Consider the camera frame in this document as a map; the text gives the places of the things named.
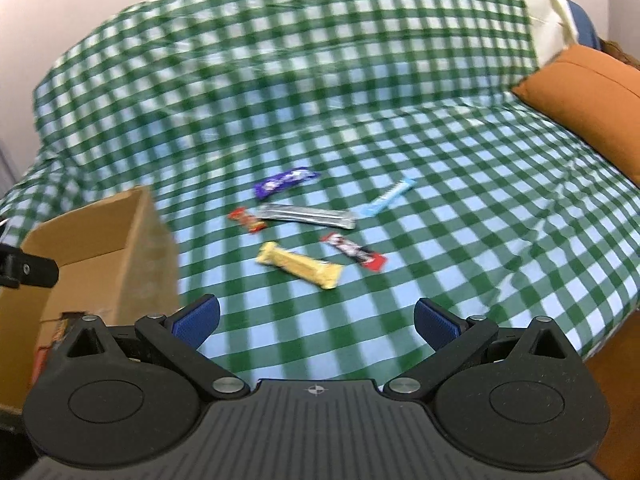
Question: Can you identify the clear silver snack packet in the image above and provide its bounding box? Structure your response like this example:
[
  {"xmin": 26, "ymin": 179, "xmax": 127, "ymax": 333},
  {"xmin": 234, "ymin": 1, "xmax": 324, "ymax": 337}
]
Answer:
[{"xmin": 257, "ymin": 203, "xmax": 357, "ymax": 231}]

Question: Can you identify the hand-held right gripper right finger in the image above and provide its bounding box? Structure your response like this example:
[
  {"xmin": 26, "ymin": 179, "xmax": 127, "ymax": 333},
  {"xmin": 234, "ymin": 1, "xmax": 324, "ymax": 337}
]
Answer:
[{"xmin": 382, "ymin": 298, "xmax": 583, "ymax": 402}]

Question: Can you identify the light blue snack stick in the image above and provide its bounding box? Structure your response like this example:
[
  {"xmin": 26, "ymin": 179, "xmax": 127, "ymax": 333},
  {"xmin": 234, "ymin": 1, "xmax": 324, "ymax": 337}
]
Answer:
[{"xmin": 361, "ymin": 176, "xmax": 418, "ymax": 218}]

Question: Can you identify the blue cushion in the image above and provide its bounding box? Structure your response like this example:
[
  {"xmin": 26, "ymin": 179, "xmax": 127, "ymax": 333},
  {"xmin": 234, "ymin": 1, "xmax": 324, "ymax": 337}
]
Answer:
[{"xmin": 569, "ymin": 0, "xmax": 602, "ymax": 52}]

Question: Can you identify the cardboard box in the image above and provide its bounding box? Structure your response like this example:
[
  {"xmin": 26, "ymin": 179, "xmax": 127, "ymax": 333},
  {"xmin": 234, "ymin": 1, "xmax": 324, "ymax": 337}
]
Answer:
[{"xmin": 0, "ymin": 185, "xmax": 182, "ymax": 413}]

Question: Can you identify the brown fuzzy object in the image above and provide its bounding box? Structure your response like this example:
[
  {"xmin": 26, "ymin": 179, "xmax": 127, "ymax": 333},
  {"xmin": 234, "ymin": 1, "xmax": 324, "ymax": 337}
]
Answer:
[{"xmin": 600, "ymin": 39, "xmax": 640, "ymax": 70}]

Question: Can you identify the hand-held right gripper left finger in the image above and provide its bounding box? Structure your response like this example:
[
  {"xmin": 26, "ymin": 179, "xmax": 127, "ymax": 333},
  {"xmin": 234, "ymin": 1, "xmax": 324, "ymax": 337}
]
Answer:
[{"xmin": 45, "ymin": 296, "xmax": 251, "ymax": 402}]

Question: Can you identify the yellow gold snack bar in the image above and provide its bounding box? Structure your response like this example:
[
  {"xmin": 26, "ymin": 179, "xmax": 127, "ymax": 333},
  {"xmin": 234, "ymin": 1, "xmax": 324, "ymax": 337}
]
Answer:
[{"xmin": 256, "ymin": 241, "xmax": 346, "ymax": 291}]

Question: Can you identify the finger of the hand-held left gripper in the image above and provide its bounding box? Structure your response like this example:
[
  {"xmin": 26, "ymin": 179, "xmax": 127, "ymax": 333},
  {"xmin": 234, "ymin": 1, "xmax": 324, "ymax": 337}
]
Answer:
[{"xmin": 0, "ymin": 244, "xmax": 60, "ymax": 289}]

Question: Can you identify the red white coffee stick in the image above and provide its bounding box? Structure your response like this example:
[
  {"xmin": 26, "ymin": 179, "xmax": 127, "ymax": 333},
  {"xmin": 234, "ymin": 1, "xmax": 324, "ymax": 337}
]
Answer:
[{"xmin": 320, "ymin": 232, "xmax": 388, "ymax": 273}]

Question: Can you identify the small red orange candy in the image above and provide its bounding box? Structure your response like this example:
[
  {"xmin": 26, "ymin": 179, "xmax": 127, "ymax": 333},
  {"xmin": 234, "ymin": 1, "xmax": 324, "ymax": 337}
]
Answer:
[{"xmin": 229, "ymin": 207, "xmax": 267, "ymax": 234}]

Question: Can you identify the orange pillow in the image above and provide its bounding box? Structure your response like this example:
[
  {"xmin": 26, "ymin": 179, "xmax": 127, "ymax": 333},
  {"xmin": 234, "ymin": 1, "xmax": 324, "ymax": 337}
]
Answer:
[{"xmin": 511, "ymin": 44, "xmax": 640, "ymax": 188}]

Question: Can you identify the green checkered cloth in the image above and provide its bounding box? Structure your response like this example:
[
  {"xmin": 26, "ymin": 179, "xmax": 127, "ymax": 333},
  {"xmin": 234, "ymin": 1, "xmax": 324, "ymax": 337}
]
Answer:
[{"xmin": 0, "ymin": 0, "xmax": 640, "ymax": 378}]

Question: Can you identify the purple chocolate bar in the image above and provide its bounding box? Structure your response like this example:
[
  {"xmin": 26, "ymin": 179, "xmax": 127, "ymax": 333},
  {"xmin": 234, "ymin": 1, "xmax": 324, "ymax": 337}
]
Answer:
[{"xmin": 254, "ymin": 167, "xmax": 320, "ymax": 199}]

